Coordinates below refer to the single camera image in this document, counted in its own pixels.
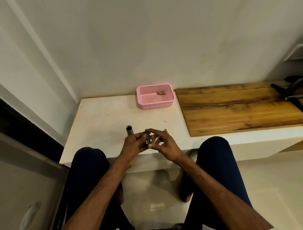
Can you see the person's right hand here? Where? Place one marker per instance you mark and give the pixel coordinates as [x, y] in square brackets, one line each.
[168, 145]

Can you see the person's left hand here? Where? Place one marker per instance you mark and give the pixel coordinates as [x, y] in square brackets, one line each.
[129, 148]

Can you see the person's right thumb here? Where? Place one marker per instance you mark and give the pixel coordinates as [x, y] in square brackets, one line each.
[155, 138]

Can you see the person's left thumb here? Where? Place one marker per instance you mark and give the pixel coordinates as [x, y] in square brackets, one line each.
[140, 135]

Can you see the black battery holder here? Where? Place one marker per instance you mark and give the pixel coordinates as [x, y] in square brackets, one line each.
[147, 138]

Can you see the person's left forearm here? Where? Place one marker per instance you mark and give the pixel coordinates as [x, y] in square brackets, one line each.
[99, 196]

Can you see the person's right forearm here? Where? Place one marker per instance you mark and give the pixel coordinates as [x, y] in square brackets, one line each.
[213, 192]

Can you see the grey torch tube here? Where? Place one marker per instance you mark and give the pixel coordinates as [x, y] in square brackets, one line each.
[129, 130]

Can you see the pink plastic basket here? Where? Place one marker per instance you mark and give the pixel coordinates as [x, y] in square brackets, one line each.
[155, 100]

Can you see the person's right dark shoe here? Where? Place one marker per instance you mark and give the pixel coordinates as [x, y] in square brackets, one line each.
[187, 187]

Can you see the person's right leg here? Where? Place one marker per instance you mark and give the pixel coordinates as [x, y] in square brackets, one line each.
[220, 165]

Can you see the wooden board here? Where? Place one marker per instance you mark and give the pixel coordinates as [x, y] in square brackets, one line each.
[239, 106]

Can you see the dark framed glass door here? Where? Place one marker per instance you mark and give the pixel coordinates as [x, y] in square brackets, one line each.
[26, 165]

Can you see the black tripod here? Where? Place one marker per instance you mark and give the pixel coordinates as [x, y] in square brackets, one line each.
[292, 87]

